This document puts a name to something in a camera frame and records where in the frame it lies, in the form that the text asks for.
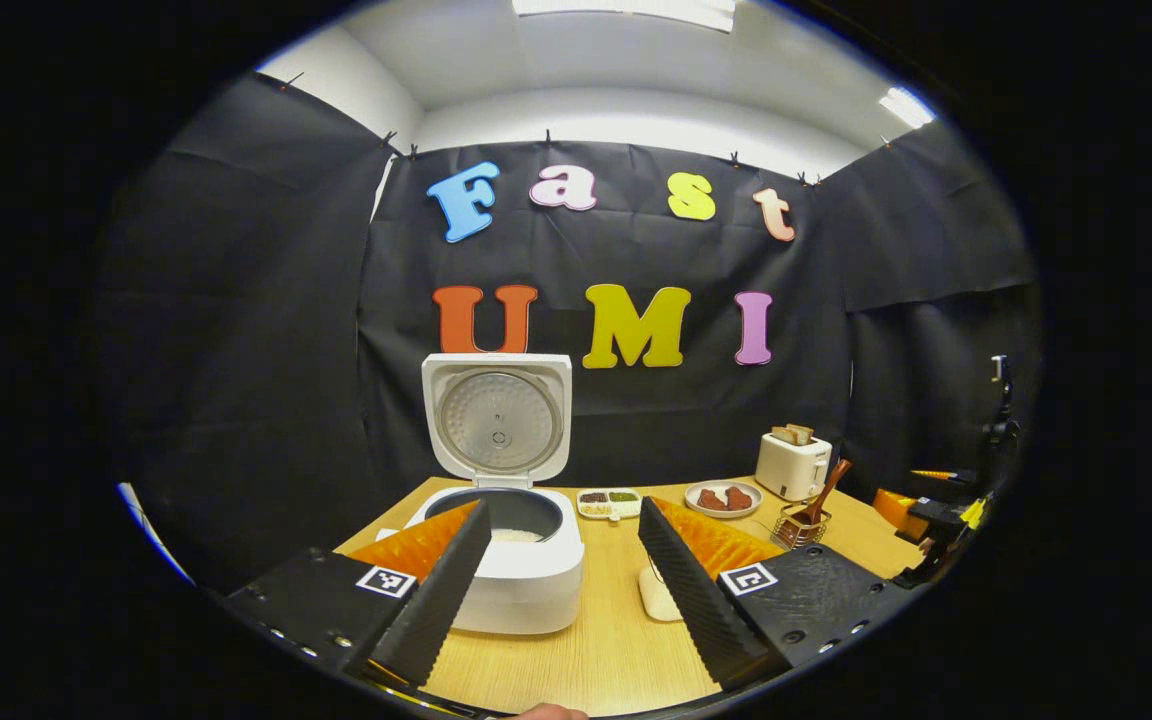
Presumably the clear container of rice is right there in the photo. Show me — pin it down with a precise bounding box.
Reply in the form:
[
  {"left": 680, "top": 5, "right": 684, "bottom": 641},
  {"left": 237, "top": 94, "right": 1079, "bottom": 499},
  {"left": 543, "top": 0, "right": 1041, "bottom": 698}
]
[{"left": 638, "top": 565, "right": 685, "bottom": 623}]

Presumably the white divided condiment dish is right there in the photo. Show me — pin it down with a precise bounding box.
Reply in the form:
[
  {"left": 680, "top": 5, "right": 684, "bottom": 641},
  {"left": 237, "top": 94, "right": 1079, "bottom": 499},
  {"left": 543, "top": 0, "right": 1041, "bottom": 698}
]
[{"left": 577, "top": 488, "right": 643, "bottom": 522}]

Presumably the small ceiling light panel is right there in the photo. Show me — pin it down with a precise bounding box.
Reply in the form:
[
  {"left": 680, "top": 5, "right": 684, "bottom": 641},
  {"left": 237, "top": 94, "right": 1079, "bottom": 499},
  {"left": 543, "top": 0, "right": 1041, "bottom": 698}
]
[{"left": 878, "top": 87, "right": 935, "bottom": 129}]

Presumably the large ceiling light panel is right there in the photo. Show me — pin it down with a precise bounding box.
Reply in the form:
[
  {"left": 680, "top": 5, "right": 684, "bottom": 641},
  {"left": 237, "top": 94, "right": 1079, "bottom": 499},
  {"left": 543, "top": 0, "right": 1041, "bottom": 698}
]
[{"left": 513, "top": 0, "right": 737, "bottom": 33}]

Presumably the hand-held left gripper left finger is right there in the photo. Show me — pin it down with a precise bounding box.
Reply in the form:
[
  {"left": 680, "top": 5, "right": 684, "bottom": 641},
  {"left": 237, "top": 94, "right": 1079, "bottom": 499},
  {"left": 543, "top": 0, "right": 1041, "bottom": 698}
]
[{"left": 226, "top": 500, "right": 493, "bottom": 688}]

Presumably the white toaster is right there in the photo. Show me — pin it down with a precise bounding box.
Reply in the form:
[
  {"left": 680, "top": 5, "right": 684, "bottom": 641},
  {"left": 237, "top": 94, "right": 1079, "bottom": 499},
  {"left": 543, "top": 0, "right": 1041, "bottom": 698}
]
[{"left": 755, "top": 430, "right": 833, "bottom": 502}]

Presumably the white rice cooker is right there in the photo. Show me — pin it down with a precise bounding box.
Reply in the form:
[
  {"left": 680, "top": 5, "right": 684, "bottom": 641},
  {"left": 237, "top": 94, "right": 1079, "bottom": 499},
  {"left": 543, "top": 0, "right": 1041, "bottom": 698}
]
[{"left": 404, "top": 352, "right": 585, "bottom": 637}]

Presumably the brown wooden spoon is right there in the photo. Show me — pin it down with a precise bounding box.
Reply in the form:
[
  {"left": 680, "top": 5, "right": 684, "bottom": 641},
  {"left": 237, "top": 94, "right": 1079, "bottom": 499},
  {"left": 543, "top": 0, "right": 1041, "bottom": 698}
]
[{"left": 798, "top": 459, "right": 852, "bottom": 527}]

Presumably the wire chopstick holder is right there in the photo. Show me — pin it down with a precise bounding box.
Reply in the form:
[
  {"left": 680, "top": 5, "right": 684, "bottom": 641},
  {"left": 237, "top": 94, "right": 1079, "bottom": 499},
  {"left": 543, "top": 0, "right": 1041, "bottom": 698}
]
[{"left": 772, "top": 503, "right": 832, "bottom": 550}]

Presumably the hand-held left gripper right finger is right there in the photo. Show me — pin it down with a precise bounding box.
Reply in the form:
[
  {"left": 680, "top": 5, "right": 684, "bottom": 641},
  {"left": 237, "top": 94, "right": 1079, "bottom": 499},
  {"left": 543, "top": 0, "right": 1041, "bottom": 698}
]
[{"left": 638, "top": 497, "right": 912, "bottom": 693}]

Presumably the white round plate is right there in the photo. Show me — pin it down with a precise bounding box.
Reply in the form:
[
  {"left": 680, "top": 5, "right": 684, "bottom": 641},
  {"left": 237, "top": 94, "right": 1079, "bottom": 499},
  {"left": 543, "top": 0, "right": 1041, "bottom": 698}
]
[{"left": 684, "top": 481, "right": 763, "bottom": 519}]

